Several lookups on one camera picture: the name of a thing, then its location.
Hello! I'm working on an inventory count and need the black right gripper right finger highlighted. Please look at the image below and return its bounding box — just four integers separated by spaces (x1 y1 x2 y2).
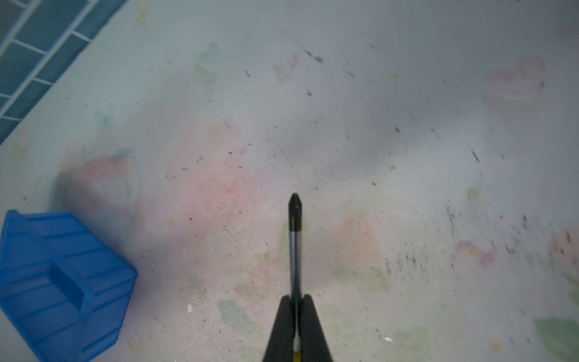
299 294 333 362

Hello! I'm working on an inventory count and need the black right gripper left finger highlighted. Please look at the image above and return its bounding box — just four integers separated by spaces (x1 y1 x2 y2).
262 296 295 362

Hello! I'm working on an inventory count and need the black and yellow screwdriver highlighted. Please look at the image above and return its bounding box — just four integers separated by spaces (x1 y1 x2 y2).
288 193 302 361

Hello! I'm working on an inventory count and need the blue plastic bin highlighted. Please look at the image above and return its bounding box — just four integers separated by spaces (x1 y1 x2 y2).
1 210 138 361

